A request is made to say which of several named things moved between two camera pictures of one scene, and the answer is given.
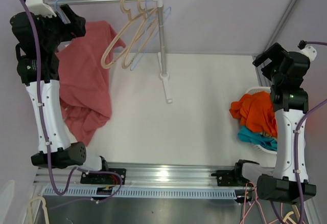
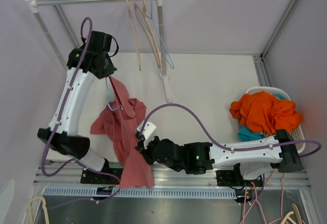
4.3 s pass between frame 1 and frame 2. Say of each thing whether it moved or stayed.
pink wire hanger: stayed
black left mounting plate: stayed
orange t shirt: stayed
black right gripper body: moved
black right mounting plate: stayed
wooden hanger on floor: stayed
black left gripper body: moved
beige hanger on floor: stayed
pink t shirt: moved
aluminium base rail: stayed
